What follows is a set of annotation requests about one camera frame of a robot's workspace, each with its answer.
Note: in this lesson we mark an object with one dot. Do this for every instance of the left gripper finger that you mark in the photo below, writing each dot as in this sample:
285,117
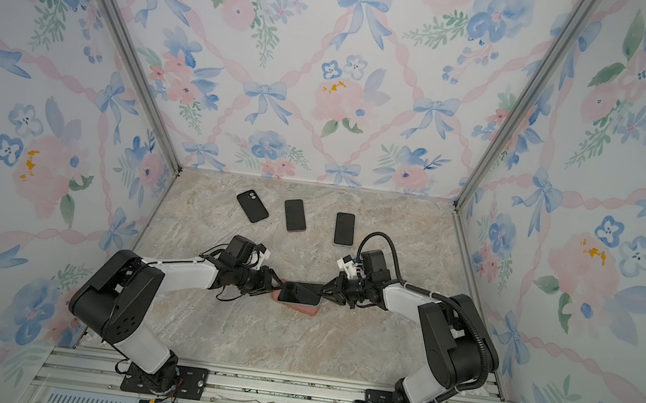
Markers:
270,278
273,292

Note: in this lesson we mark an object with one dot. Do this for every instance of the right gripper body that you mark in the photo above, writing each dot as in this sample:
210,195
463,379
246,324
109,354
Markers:
354,291

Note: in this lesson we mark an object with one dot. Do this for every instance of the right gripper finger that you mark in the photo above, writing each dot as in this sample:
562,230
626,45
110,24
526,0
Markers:
336,298
335,287

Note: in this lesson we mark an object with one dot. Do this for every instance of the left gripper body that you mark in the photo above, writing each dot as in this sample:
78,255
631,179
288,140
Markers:
253,281

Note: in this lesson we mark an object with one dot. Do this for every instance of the pink phone case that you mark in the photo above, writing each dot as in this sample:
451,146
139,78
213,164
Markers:
303,309

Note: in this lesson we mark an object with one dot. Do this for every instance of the blue phone black screen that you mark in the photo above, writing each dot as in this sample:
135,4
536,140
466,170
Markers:
344,229

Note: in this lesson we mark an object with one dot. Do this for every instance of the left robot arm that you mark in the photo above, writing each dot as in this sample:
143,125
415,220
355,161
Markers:
114,302

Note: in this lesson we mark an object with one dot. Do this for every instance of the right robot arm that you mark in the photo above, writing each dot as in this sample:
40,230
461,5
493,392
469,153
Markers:
459,353

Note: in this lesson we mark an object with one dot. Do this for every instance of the phone with pink edge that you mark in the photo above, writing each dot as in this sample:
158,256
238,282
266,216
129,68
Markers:
295,215

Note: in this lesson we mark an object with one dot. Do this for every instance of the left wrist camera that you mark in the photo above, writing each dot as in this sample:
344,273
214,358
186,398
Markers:
243,252

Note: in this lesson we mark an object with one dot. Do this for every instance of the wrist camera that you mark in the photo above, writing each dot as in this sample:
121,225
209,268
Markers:
243,252
370,266

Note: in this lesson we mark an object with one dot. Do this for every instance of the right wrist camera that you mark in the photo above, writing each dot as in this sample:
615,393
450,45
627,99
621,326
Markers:
370,266

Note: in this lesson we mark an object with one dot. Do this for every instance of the black phone case with camera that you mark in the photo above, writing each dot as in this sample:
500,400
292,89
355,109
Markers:
252,206

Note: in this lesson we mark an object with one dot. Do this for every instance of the aluminium rail frame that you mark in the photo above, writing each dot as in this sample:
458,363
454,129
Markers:
280,402

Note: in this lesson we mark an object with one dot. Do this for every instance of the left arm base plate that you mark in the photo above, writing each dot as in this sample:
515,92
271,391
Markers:
182,382

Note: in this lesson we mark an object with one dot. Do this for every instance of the left corner aluminium post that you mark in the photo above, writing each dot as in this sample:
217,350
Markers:
128,53

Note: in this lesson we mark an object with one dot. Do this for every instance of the corner aluminium post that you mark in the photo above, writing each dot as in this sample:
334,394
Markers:
578,19
128,53

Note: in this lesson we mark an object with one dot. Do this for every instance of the right corner aluminium post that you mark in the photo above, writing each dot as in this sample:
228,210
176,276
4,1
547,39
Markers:
578,19

